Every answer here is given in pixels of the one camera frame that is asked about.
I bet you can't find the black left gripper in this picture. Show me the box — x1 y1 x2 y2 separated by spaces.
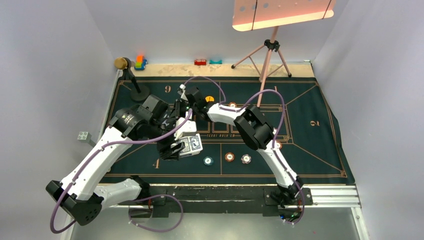
146 117 185 160

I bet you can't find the yellow dealer button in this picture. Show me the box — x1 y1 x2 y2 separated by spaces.
205 95 215 103

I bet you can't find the blue playing card deck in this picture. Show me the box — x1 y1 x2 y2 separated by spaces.
179 133 203 158

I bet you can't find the green poker chip stack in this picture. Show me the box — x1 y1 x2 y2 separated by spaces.
203 156 214 166

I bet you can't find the orange poker chip stack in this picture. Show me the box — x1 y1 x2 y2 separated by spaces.
224 152 235 162

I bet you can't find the pink white poker chip stack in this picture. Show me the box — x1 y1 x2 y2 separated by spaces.
241 154 252 164

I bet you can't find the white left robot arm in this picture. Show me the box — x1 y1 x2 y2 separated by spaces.
46 95 195 226

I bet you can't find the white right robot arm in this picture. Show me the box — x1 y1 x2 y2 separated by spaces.
174 84 303 204

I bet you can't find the red toy block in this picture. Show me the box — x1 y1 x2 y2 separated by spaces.
194 58 208 66

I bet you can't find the teal toy block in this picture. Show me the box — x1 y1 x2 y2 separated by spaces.
209 59 223 65

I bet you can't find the black microphone stand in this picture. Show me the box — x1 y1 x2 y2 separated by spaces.
120 68 150 103

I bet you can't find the colourful toy block stack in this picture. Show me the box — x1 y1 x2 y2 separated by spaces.
134 55 148 71

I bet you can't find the grey toy brick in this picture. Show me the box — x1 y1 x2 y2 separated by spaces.
77 131 96 147

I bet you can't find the pink tripod stand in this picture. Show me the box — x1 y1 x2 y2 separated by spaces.
231 26 292 91

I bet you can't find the pink perforated board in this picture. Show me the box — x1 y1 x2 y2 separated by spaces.
232 0 336 32

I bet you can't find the green poker table mat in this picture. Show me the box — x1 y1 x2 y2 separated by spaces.
101 76 355 185

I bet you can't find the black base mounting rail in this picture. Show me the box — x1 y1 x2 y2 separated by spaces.
118 184 313 218

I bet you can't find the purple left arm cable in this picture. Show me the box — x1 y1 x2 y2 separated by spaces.
49 107 194 234

